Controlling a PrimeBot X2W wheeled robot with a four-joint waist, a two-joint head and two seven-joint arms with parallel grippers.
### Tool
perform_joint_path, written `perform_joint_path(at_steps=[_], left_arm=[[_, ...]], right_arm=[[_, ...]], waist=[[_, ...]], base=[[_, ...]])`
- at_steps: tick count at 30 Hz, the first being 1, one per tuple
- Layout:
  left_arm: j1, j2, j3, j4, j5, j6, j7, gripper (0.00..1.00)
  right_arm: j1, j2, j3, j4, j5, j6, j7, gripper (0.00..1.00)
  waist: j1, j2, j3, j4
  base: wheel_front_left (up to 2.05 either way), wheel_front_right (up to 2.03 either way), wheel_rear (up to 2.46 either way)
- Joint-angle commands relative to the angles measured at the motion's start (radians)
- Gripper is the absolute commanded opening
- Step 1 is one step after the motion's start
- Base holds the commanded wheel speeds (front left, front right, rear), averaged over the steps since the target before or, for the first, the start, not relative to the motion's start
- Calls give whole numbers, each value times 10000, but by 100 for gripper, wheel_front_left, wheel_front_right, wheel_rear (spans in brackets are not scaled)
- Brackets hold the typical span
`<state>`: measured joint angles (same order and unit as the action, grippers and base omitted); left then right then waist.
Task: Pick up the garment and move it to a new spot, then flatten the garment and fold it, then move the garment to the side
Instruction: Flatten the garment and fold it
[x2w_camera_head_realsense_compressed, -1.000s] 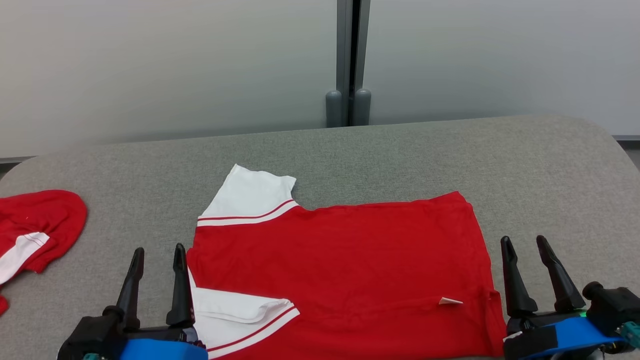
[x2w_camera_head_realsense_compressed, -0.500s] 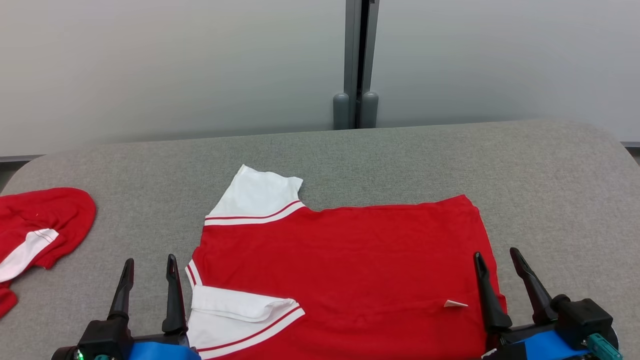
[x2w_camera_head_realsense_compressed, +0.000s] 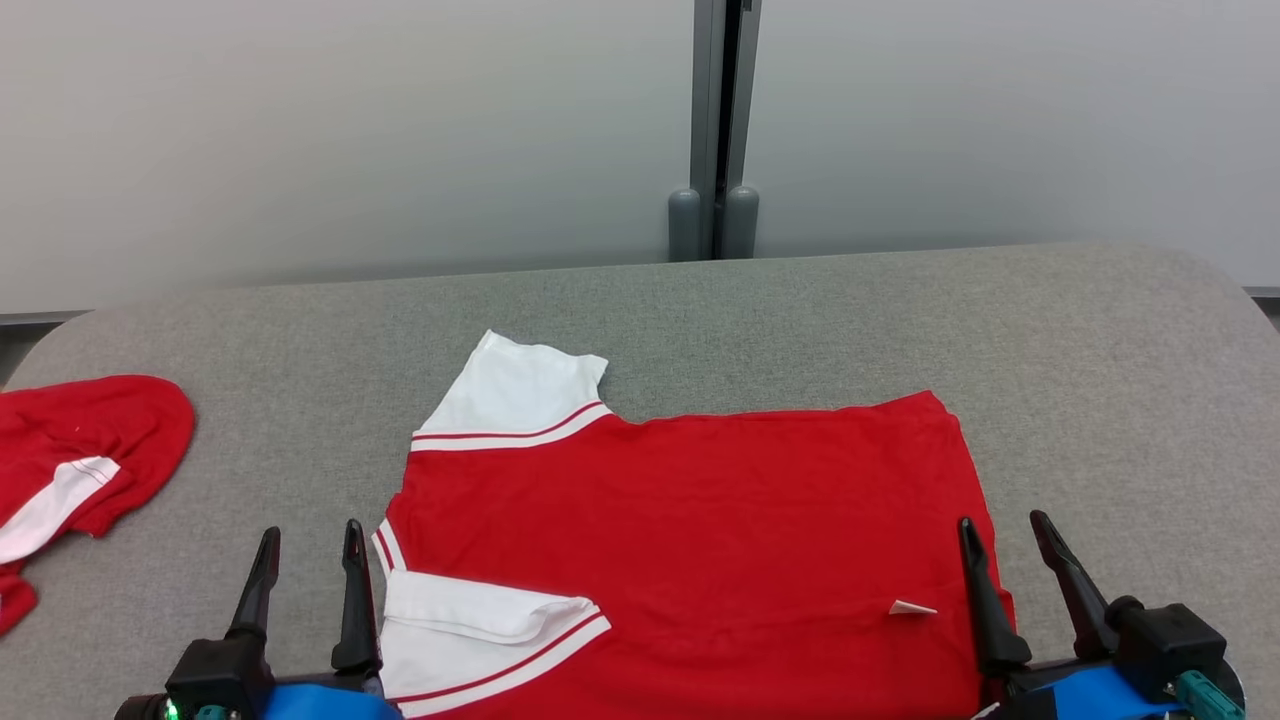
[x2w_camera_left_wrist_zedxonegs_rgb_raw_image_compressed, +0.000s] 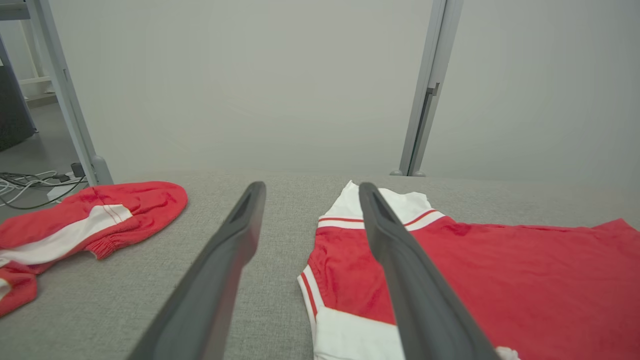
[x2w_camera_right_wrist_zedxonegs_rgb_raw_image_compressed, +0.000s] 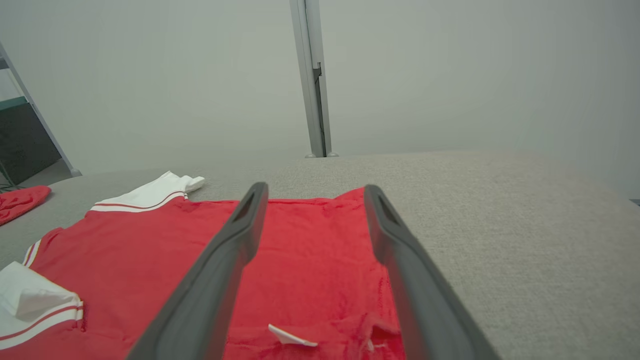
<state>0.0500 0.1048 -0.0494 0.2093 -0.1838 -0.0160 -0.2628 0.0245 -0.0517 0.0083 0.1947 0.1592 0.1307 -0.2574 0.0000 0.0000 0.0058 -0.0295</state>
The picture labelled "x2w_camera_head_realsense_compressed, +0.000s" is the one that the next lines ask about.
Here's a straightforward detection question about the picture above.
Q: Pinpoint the grey cylindrical post foot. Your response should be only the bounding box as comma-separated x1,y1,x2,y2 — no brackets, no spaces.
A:
722,185,761,260
668,187,703,263

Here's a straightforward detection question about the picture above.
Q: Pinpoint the red printed jersey shirt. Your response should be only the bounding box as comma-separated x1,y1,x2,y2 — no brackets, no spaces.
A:
372,330,1017,720

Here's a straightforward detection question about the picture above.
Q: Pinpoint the right camera cable teal plug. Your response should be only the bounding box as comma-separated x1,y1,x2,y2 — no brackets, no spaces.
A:
1175,672,1247,720

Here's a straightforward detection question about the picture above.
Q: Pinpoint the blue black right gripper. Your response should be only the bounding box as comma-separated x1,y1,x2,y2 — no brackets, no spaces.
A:
957,510,1186,720

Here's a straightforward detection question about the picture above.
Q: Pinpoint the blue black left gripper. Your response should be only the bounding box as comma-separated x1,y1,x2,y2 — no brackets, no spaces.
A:
228,519,403,720

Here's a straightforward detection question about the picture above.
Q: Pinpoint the red shorts white trim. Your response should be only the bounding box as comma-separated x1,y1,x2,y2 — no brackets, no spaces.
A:
0,375,196,637

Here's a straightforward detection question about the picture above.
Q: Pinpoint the grey partition post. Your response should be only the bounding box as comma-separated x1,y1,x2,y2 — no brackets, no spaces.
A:
690,0,763,261

